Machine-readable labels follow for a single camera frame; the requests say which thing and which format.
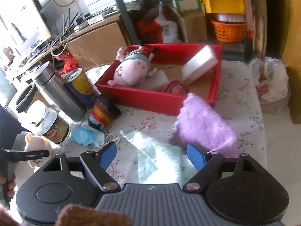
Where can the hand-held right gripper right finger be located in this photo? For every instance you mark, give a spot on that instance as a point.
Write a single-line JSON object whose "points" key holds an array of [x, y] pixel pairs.
{"points": [[196, 156]]}

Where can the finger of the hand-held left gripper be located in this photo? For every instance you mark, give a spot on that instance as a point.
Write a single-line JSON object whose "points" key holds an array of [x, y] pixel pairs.
{"points": [[28, 154]]}

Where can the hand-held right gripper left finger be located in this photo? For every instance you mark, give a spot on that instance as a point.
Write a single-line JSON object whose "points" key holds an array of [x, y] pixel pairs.
{"points": [[108, 155]]}

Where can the cream bear plush toy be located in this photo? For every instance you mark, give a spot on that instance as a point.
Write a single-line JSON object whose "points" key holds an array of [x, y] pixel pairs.
{"points": [[35, 142]]}

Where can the blue face mask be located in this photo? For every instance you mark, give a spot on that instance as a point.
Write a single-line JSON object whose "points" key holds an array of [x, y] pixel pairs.
{"points": [[84, 134]]}

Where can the purple fluffy towel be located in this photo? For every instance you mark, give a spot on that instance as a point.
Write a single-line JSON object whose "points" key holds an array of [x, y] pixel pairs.
{"points": [[199, 124]]}

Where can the light green towel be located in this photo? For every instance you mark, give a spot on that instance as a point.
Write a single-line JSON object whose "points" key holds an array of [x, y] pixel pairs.
{"points": [[160, 160]]}

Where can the rainbow striped sock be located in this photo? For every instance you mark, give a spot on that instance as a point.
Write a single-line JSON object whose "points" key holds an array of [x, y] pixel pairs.
{"points": [[101, 115]]}

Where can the red box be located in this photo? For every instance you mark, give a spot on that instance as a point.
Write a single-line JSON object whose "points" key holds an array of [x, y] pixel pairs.
{"points": [[152, 101]]}

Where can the pink knitted cloth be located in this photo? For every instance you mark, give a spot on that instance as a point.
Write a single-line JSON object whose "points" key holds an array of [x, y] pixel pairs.
{"points": [[175, 88]]}

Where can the small white foam block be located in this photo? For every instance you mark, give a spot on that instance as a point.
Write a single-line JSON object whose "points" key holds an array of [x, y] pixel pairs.
{"points": [[160, 80]]}

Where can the pink pig plush toy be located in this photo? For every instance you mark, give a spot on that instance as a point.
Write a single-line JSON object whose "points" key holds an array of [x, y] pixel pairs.
{"points": [[131, 71]]}

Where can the large white foam block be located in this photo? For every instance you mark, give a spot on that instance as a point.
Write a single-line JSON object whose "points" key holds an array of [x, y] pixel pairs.
{"points": [[199, 63]]}

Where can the person's left hand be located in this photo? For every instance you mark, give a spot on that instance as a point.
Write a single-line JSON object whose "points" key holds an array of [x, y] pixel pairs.
{"points": [[11, 188]]}

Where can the black rimmed cup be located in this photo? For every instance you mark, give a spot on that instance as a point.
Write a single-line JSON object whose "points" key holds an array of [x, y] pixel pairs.
{"points": [[21, 109]]}

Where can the glass jar yellow label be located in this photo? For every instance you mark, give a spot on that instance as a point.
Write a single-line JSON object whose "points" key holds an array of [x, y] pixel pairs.
{"points": [[56, 128]]}

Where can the steel thermos flask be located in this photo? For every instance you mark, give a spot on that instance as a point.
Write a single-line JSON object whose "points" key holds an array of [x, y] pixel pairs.
{"points": [[61, 94]]}

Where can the brown fuzzy cloth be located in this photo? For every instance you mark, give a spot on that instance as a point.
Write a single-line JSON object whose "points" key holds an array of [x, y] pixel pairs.
{"points": [[94, 216]]}

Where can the yellow drink can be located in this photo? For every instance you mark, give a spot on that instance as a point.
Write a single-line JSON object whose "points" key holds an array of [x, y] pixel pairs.
{"points": [[82, 87]]}

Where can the floral tablecloth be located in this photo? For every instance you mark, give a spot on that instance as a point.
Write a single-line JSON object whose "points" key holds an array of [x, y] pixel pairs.
{"points": [[235, 94]]}

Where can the red bag under stand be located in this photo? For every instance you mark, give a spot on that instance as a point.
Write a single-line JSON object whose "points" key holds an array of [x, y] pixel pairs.
{"points": [[70, 64]]}

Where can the clear plastic bag with goods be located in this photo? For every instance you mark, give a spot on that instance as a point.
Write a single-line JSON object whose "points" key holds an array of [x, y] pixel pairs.
{"points": [[270, 91]]}

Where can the flat screen television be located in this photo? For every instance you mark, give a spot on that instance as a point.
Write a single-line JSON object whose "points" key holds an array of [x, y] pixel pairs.
{"points": [[23, 28]]}

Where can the wooden television stand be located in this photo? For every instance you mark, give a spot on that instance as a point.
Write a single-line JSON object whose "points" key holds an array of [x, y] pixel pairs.
{"points": [[98, 42]]}

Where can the black router with antennas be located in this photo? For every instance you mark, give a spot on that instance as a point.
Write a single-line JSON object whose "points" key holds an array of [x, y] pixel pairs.
{"points": [[69, 18]]}

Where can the brown cardboard box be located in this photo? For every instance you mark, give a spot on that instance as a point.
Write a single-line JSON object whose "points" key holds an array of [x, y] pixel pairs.
{"points": [[192, 28]]}

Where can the orange plastic basket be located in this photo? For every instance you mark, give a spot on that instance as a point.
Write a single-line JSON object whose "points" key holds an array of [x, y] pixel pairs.
{"points": [[228, 31]]}

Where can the white power adapter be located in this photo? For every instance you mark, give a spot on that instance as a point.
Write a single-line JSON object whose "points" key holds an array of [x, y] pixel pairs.
{"points": [[95, 20]]}

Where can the black metal shelf rack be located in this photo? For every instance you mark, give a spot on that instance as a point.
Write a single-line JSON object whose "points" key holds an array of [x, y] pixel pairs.
{"points": [[124, 16]]}

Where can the wooden cabinet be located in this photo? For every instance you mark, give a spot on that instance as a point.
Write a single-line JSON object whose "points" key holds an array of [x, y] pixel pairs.
{"points": [[291, 51]]}

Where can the translucent plastic container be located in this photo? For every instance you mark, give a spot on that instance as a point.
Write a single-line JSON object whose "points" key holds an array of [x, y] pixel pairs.
{"points": [[228, 18]]}

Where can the green box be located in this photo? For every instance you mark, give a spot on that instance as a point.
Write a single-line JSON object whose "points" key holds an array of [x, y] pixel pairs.
{"points": [[188, 4]]}

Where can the white plastic device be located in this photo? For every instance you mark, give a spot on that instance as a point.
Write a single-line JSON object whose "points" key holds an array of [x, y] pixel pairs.
{"points": [[134, 4]]}

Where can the yellow box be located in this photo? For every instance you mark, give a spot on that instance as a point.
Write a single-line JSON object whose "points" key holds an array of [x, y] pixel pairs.
{"points": [[223, 2]]}

